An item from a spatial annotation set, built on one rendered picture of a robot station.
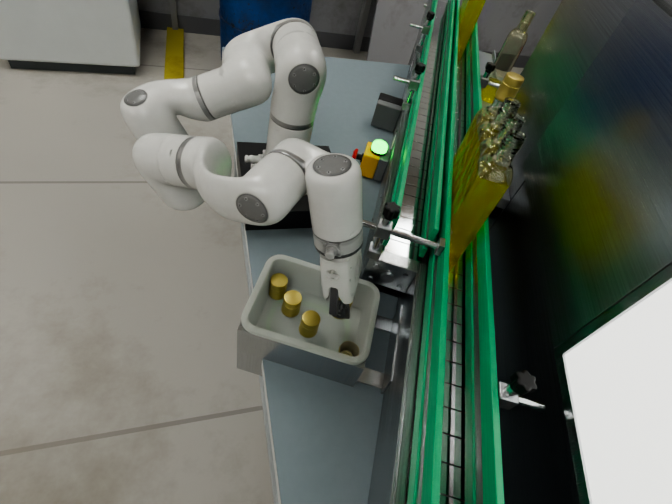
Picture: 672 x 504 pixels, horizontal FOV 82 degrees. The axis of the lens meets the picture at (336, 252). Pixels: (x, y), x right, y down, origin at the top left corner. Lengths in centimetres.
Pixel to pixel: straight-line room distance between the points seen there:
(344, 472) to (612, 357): 41
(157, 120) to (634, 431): 80
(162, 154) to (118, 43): 232
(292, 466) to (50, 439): 102
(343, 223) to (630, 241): 35
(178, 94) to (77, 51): 223
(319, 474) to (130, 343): 110
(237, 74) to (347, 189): 39
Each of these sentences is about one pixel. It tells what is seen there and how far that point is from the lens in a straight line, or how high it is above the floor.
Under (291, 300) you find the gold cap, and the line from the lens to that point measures 72.
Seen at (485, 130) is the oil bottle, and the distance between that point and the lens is 80.
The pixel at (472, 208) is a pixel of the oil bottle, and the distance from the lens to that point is 73.
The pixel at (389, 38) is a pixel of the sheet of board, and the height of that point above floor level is 26.
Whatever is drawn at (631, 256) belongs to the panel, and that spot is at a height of 114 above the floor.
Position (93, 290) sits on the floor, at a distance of 180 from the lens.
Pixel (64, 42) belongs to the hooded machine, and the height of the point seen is 19.
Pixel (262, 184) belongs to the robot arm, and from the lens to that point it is 49.
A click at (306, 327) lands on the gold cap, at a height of 81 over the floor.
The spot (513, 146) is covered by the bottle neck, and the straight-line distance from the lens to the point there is 68.
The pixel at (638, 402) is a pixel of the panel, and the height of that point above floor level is 109.
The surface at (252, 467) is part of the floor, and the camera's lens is 145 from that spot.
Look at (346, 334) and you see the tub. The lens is 76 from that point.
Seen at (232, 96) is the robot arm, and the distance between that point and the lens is 80.
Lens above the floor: 142
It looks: 48 degrees down
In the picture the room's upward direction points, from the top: 17 degrees clockwise
